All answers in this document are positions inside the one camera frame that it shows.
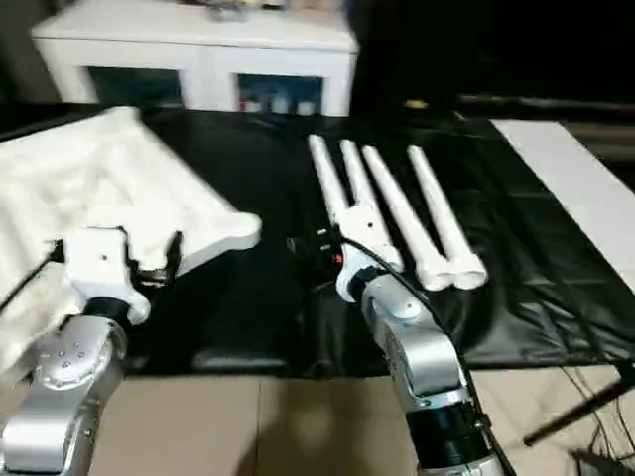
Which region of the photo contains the white plastic table leg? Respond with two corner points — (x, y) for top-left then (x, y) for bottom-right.
(362, 145), (459, 292)
(308, 136), (358, 234)
(340, 140), (404, 271)
(408, 145), (488, 290)

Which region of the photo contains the white plastic table top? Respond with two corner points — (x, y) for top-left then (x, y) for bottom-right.
(0, 107), (264, 378)

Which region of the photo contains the black work mat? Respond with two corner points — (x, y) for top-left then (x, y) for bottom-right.
(0, 104), (635, 380)

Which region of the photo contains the white cabinet with glass doors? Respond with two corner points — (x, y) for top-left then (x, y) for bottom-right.
(30, 0), (358, 115)

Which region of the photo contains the white side table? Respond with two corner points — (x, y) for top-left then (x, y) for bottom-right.
(491, 119), (635, 298)

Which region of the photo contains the black stand leg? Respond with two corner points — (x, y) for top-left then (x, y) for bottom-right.
(523, 365), (635, 447)

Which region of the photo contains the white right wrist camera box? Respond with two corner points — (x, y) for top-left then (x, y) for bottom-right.
(337, 208), (390, 271)

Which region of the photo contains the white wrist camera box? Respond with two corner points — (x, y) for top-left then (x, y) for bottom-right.
(62, 228), (140, 303)
(337, 208), (390, 271)

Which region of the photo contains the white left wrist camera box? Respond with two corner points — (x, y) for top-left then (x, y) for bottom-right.
(62, 228), (140, 303)

